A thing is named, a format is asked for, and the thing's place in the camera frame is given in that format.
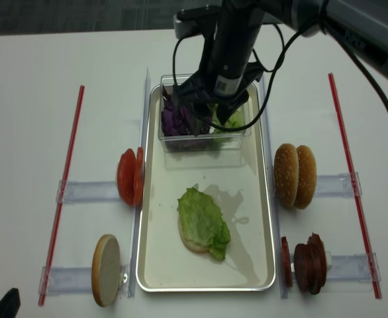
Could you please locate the dark meat patty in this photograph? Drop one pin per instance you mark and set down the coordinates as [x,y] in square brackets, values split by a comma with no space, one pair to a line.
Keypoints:
[314,240]
[305,271]

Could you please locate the white metal serving tray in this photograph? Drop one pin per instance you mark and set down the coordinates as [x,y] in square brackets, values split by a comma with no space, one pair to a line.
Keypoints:
[236,179]

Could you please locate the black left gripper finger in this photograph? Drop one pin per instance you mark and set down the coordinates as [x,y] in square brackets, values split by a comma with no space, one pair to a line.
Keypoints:
[224,112]

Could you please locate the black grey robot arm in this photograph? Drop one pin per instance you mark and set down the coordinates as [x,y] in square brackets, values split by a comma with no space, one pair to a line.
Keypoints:
[360,28]

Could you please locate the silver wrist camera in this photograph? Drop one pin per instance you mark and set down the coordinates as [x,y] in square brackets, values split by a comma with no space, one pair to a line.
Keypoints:
[192,22]

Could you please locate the bun bottom on tray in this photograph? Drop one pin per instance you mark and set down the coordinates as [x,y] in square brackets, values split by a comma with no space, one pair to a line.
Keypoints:
[189,244]

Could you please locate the front tomato slice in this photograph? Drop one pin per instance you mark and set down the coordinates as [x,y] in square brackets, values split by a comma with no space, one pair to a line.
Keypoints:
[125,176]

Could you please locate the clear plastic salad container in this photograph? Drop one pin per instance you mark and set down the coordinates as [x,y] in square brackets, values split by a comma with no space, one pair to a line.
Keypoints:
[215,140]

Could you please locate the lower left clear holder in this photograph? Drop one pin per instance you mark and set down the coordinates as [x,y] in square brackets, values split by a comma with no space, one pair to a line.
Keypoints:
[60,280]

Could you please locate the lower right clear holder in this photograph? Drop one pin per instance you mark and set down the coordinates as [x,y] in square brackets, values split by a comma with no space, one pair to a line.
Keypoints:
[348,274]

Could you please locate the right red straw rod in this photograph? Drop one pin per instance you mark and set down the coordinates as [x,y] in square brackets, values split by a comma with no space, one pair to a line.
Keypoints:
[373,267]

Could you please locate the upright bun bottom slice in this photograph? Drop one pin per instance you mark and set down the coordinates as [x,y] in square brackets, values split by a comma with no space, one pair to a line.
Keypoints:
[106,270]

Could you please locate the left sesame bun top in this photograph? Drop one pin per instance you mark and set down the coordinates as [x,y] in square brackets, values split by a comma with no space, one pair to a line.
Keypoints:
[286,174]

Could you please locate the green lettuce pile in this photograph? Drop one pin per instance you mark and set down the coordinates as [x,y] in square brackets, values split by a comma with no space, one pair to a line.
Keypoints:
[236,120]

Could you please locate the green lettuce leaf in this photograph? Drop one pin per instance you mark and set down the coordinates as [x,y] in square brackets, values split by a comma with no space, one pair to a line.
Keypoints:
[202,222]

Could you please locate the tomato slice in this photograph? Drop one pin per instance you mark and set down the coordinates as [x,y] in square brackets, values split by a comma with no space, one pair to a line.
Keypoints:
[125,176]
[138,183]

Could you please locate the rear tomato slice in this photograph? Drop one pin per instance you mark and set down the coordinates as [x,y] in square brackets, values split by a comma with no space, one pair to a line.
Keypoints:
[138,183]

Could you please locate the dark meat patty rear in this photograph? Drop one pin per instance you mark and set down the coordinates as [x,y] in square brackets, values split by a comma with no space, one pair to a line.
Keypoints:
[314,240]

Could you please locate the sesame bun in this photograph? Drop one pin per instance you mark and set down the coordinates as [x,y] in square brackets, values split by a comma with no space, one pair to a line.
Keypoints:
[307,177]
[286,174]

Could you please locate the left clear vertical rail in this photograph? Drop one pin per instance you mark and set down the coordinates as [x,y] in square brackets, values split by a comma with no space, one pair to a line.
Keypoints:
[131,283]

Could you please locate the black object bottom left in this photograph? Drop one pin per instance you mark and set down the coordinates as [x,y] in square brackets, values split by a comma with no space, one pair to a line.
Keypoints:
[10,304]

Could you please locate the upper left clear holder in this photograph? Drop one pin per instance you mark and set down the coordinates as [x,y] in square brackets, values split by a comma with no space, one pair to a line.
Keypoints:
[86,192]

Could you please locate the upper right clear holder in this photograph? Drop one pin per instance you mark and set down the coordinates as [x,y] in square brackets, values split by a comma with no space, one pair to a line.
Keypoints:
[341,185]

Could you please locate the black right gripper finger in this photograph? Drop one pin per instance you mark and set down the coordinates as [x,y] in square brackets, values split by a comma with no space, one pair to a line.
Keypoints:
[202,116]

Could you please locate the red straw rod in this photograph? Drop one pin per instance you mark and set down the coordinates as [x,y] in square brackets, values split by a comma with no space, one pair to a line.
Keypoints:
[373,267]
[47,269]

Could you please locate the shredded purple cabbage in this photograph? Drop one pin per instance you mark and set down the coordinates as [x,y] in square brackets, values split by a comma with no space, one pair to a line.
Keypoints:
[176,120]

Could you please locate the clear holder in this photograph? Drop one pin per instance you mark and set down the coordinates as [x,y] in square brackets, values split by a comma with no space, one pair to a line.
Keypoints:
[86,192]
[60,280]
[348,274]
[341,185]

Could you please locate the clear vertical rail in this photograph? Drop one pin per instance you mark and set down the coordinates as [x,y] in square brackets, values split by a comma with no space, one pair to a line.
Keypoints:
[131,283]
[273,202]

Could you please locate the dark meat patty front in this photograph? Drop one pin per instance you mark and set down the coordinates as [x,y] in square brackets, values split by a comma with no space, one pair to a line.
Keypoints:
[305,271]

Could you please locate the thin red salami slice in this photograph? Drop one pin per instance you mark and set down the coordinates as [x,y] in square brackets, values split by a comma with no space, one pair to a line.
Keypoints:
[286,262]

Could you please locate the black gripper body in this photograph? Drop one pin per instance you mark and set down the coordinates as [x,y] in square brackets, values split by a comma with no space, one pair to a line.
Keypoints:
[224,72]

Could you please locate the left red straw rod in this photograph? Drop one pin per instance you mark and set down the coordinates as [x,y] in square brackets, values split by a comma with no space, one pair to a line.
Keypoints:
[47,269]

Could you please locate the right sesame bun top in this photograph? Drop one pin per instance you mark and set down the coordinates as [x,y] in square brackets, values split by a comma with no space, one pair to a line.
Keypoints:
[307,177]

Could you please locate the right clear vertical rail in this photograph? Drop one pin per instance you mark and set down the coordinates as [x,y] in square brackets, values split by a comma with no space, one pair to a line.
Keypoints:
[273,202]

